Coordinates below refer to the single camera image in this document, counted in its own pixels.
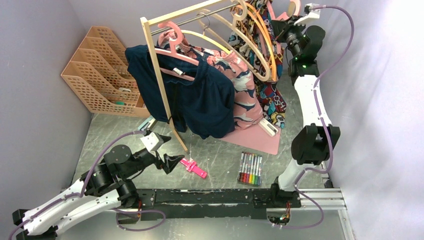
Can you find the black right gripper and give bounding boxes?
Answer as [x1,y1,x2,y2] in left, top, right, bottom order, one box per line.
[271,15,308,59]

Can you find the pink plastic hanger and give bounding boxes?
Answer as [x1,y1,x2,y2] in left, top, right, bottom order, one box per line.
[262,0,301,55]
[154,21,199,81]

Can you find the comic print shorts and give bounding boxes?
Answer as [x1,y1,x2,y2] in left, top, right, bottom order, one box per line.
[228,0,287,129]

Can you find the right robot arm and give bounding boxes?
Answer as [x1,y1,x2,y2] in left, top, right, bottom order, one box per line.
[144,21,340,207]

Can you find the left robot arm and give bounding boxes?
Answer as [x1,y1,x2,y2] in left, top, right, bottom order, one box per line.
[8,144,184,240]

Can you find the orange plastic hanger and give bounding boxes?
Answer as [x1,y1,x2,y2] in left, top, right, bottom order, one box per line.
[245,0,282,83]

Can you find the navy blue shorts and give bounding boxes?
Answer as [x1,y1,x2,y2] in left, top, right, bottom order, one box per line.
[124,45,235,139]

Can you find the pink patterned shorts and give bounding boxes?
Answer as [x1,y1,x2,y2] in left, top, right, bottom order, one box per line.
[176,36,263,130]

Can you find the pink plastic clip tool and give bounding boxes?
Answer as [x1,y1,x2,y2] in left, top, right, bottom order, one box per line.
[180,158,208,179]

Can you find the light blue stapler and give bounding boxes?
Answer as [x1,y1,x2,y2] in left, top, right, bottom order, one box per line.
[137,116,157,131]

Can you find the pack of coloured markers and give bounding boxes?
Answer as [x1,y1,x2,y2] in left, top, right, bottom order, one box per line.
[236,152,263,187]

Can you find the pink mat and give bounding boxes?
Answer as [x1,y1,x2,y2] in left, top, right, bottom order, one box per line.
[220,124,281,155]

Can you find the white stapler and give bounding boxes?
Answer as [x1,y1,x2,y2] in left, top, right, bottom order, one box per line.
[258,118,279,137]

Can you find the peach plastic file organizer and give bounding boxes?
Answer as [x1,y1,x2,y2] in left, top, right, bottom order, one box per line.
[61,26,150,118]

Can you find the wooden clothes rack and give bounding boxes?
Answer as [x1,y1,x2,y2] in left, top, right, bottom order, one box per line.
[140,0,222,153]

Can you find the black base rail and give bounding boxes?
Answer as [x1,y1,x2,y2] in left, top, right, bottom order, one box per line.
[130,186,301,221]

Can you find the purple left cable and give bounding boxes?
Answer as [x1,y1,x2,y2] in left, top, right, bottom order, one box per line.
[8,130,148,240]

